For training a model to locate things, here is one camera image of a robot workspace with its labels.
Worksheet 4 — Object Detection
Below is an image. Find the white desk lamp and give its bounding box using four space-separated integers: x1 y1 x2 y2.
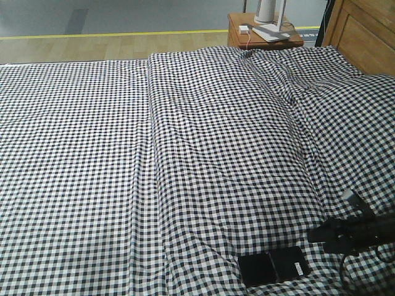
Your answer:
252 0 291 43

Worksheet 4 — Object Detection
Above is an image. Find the wooden bed headboard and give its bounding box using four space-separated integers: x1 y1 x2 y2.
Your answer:
322 0 394 75

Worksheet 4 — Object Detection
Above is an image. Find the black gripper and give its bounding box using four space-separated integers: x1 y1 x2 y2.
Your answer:
308 189 394 256

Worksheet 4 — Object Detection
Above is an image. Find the white power adapter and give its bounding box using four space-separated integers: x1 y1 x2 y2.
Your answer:
238 25 249 35

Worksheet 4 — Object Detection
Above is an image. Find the wooden bedside table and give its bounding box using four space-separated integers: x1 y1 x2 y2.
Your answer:
228 12 304 50

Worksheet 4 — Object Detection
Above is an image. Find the black smartphone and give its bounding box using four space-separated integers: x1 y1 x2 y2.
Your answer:
238 246 311 287

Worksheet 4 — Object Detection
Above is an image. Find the black white checkered bedsheet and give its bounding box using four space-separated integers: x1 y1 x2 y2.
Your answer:
1 47 394 295

